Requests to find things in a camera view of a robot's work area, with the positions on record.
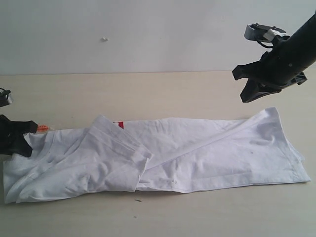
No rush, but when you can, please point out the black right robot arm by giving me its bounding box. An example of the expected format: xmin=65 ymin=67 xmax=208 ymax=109
xmin=232 ymin=15 xmax=316 ymax=103

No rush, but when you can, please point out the white t-shirt red lettering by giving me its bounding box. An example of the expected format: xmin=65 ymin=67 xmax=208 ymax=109
xmin=3 ymin=107 xmax=310 ymax=203

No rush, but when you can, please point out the orange neck label tag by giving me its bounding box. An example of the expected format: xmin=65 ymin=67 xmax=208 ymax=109
xmin=37 ymin=125 xmax=50 ymax=133

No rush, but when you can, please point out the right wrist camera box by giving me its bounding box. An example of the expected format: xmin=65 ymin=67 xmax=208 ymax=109
xmin=244 ymin=23 xmax=290 ymax=49

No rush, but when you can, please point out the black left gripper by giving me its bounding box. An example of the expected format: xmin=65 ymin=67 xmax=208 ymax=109
xmin=0 ymin=115 xmax=38 ymax=158

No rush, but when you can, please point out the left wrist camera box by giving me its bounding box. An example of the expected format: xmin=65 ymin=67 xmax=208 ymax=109
xmin=0 ymin=88 xmax=13 ymax=107

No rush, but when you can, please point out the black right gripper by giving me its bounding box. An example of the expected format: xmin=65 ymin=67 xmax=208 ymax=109
xmin=232 ymin=37 xmax=308 ymax=103

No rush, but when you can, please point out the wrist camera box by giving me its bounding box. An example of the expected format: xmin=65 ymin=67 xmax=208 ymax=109
xmin=244 ymin=23 xmax=290 ymax=49
xmin=0 ymin=88 xmax=13 ymax=107

